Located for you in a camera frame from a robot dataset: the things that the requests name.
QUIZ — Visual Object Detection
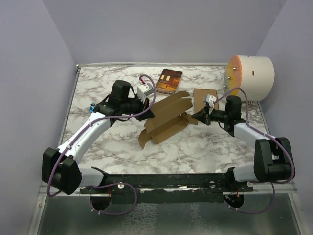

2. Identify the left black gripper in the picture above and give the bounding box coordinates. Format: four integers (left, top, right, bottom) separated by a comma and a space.
121, 93, 155, 122

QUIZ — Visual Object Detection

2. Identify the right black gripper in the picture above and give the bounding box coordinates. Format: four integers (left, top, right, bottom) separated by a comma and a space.
192, 105, 229, 126

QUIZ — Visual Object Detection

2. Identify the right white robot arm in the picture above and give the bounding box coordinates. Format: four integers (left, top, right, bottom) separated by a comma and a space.
192, 95, 295, 191

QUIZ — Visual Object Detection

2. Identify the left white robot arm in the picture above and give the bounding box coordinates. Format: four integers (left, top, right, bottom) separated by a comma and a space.
42, 80, 156, 197

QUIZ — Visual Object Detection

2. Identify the folded brown cardboard box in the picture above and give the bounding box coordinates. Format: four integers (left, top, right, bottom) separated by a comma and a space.
193, 88, 218, 113

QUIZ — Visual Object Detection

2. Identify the dark paperback book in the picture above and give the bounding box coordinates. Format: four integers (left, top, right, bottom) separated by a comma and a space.
156, 69, 182, 95

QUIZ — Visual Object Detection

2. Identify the small blue toy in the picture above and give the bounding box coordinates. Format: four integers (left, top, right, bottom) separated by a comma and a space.
89, 103, 96, 112

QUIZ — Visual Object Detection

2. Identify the round pastel drawer cabinet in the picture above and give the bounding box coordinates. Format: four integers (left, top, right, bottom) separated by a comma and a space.
224, 55, 275, 101

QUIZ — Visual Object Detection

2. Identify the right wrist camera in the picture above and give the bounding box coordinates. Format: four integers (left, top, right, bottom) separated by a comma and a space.
204, 94, 217, 107

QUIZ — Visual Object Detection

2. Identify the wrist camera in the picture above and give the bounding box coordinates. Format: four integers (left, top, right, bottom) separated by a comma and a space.
204, 94, 217, 107
137, 84, 154, 102

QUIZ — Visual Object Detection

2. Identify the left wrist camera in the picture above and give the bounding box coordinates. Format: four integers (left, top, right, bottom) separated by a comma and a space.
137, 84, 154, 102

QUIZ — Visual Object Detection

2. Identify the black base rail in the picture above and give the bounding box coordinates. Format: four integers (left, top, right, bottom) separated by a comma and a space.
48, 168, 260, 204

